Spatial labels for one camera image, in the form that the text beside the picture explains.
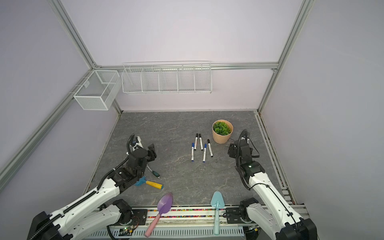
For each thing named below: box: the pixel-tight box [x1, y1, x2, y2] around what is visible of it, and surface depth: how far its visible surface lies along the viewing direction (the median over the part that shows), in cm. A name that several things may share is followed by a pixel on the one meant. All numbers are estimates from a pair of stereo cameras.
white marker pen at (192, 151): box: [191, 142, 195, 162], surface depth 98 cm
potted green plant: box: [212, 119, 234, 144], surface depth 97 cm
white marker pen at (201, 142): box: [198, 133, 204, 151], surface depth 104 cm
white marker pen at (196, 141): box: [194, 133, 199, 151], surface depth 104 cm
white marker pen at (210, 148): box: [207, 139, 214, 158], surface depth 101 cm
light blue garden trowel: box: [210, 191, 225, 235], surface depth 77 cm
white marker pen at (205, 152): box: [202, 143, 207, 163], surface depth 98 cm
